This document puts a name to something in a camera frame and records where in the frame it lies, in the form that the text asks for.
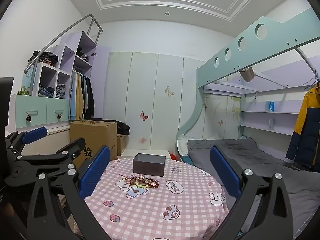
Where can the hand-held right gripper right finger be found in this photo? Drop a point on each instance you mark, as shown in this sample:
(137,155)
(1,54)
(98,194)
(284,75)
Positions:
(225,176)

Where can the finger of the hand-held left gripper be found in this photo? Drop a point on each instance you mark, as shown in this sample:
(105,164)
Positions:
(72,148)
(35,134)

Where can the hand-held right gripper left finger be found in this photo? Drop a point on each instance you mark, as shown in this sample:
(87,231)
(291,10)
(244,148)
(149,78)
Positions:
(93,173)

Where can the pale green jade pendant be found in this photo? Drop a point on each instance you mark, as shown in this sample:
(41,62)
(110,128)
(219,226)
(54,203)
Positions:
(142,185)

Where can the grey metal tin box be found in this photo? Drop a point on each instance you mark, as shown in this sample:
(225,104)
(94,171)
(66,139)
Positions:
(150,168)

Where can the pine cone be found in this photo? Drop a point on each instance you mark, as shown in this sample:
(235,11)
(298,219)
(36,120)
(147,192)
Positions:
(28,119)
(59,117)

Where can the large cardboard box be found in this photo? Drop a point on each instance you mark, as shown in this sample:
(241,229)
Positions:
(95,135)

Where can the teal drawer cabinet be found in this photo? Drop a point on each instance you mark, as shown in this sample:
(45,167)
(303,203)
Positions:
(42,105)

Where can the pink flower hairpin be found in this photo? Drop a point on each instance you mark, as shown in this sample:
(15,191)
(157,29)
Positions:
(128,178)

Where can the small cardboard box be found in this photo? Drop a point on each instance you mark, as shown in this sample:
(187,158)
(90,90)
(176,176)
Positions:
(121,145)

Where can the white board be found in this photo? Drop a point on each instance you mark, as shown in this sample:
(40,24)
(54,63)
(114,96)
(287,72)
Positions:
(130,153)

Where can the teal bed sheet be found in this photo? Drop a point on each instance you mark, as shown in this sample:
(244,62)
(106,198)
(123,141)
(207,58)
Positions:
(186,160)

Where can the small green ornament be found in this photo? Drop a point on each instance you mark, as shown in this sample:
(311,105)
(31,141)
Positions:
(23,92)

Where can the folded blue jeans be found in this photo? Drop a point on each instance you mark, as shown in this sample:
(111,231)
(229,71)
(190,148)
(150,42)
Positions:
(46,92)

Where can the grey blanket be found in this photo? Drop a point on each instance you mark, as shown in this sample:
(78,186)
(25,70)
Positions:
(270,170)

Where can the hanging light blue shirt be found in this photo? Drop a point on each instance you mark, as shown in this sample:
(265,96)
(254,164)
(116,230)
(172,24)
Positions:
(72,97)

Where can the folded grey clothes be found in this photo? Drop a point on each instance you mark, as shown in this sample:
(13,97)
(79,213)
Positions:
(60,90)

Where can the hanging black coat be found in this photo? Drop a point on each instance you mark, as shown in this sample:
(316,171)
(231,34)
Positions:
(89,100)

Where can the hanging yellow shirt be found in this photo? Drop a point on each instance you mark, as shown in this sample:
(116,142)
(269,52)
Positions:
(80,97)

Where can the white pillow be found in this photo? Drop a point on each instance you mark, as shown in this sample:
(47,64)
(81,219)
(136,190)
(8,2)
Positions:
(182,146)

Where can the black bag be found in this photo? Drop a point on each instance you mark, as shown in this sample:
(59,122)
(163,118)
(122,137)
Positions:
(122,128)

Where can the red ottoman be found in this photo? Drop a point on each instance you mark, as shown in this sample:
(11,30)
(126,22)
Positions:
(172,156)

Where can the pale pink butterfly sticker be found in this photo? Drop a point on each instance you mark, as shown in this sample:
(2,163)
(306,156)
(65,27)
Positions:
(142,140)

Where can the small white shelf item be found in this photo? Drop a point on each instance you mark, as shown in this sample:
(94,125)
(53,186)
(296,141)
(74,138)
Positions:
(271,125)

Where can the pink checkered tablecloth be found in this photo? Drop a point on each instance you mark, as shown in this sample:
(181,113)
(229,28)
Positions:
(155,210)

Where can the red pink butterfly sticker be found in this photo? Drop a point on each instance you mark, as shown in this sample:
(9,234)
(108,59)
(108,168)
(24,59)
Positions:
(143,116)

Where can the pile of dark clothes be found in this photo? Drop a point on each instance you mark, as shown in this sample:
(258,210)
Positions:
(47,57)

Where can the small blue box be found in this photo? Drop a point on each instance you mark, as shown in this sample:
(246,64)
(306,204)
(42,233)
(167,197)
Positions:
(270,106)

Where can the lavender stair shelf cabinet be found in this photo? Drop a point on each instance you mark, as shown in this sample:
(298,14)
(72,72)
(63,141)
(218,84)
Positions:
(67,55)

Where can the folded dark clothes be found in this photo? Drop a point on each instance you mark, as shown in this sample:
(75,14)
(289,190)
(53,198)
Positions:
(83,55)

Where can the yellow and navy jacket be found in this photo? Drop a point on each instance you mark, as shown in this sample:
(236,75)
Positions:
(306,130)

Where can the white wardrobe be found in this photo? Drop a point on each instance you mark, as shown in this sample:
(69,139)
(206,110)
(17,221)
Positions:
(150,95)

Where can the yellow butterfly sticker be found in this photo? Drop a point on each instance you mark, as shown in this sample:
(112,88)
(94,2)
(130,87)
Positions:
(170,91)

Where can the grey metal handrail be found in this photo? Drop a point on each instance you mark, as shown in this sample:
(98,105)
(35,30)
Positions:
(62,32)

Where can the lavender wall shelf unit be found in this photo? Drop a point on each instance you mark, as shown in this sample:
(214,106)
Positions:
(265,126)

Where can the teal bunk bed frame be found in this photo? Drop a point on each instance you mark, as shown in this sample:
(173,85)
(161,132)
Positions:
(232,55)

